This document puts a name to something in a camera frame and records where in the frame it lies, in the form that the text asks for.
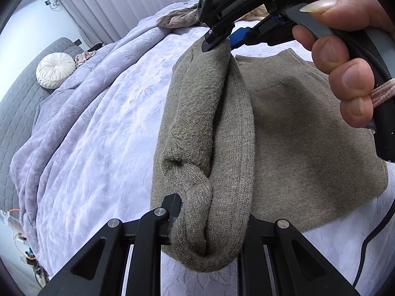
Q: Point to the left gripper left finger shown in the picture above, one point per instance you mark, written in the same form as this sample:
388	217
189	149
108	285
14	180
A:
122	257

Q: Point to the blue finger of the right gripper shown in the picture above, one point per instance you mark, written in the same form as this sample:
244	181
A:
212	40
272	30

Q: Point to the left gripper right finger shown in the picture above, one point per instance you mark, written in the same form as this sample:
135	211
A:
276	259

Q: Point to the olive brown knit sweater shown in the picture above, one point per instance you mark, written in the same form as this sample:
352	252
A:
255	136

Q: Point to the person's right hand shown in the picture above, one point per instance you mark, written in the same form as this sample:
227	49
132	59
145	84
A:
351	80

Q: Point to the cream striped knit garment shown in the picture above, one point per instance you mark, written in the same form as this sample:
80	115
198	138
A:
256	14

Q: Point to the grey-brown fuzzy garment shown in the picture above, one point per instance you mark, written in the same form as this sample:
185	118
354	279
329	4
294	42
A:
187	17

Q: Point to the beige patterned cloth by pillow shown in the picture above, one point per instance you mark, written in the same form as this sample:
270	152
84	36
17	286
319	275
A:
80	59

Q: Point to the round white pleated cushion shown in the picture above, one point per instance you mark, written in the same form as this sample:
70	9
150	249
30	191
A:
54	69

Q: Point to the grey quilted headboard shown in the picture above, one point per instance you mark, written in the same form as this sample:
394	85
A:
18	111

